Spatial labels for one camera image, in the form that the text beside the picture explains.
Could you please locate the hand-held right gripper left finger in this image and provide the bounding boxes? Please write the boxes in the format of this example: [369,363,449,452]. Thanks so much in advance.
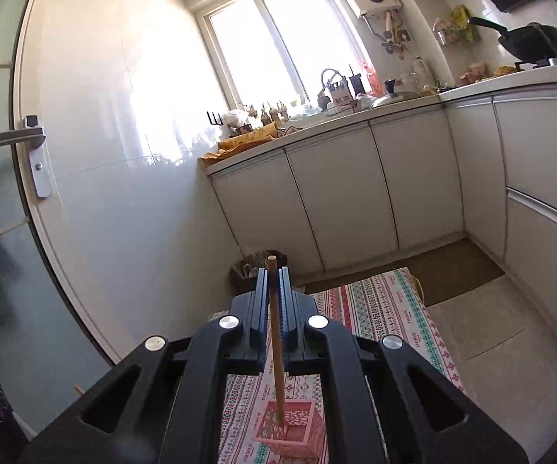
[17,267,272,464]

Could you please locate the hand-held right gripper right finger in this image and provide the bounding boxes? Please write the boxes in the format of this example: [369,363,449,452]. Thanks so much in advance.
[278,267,530,464]

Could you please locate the pink plastic basket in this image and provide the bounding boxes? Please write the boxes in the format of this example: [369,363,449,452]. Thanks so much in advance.
[252,399,327,460]

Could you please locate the dark trash bin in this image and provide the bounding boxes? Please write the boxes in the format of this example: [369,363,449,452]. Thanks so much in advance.
[230,250,289,295]

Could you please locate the patterned tablecloth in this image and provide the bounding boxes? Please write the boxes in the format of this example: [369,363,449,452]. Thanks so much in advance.
[218,267,467,464]

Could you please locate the white kitchen cabinet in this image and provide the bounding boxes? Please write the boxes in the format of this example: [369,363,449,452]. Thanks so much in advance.
[208,60,557,344]

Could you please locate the yellow cloth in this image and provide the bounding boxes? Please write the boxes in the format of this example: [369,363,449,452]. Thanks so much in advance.
[200,123,281,161]

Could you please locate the brown floor mat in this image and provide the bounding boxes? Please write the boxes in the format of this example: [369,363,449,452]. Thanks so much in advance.
[305,239,506,306]

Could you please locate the white plastic bag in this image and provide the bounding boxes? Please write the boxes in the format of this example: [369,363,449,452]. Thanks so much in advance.
[223,109,250,129]

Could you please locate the row of small bottles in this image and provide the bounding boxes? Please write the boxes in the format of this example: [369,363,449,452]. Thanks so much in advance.
[237,99,308,124]

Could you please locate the curved metal faucet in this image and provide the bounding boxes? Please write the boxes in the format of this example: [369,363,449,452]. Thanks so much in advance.
[320,68,344,92]

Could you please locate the metal pot lid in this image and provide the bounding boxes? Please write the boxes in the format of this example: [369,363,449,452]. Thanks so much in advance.
[372,80,420,107]

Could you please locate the orange packet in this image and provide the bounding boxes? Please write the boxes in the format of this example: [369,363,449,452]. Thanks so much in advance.
[363,63,385,97]

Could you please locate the white framed window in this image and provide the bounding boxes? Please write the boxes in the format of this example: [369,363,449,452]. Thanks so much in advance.
[203,0,371,109]

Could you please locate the clear plastic jug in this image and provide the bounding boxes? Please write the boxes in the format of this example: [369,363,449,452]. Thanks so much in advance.
[411,56,434,90]

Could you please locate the water heater pipes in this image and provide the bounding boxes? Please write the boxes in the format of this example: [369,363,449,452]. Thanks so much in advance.
[363,10,412,59]

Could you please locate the steel hanging cup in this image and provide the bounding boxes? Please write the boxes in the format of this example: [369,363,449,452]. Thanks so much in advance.
[433,18,458,46]

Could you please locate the yellow hanging bag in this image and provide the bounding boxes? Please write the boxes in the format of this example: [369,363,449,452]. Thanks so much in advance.
[450,5,482,44]

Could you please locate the gas stove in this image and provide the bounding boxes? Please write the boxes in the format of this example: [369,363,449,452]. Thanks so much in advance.
[515,53,557,71]

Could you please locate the black wok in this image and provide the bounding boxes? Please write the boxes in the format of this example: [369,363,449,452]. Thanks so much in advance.
[468,16,557,63]

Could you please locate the wire dish rack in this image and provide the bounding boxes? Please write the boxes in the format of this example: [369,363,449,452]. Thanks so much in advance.
[327,80,356,117]

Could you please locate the silver door handle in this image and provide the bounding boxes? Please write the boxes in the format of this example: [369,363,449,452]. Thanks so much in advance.
[0,115,56,199]

